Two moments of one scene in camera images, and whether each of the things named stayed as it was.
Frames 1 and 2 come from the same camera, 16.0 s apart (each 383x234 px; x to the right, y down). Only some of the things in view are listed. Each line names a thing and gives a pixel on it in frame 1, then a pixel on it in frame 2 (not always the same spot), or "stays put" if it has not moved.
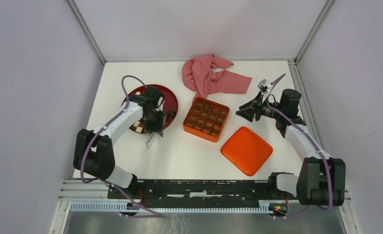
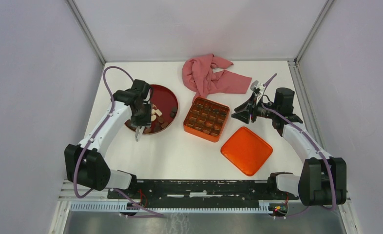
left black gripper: x=158 y=126 → x=145 y=121
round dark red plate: x=170 y=106 stays put
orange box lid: x=246 y=150 stays put
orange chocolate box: x=206 y=118 stays put
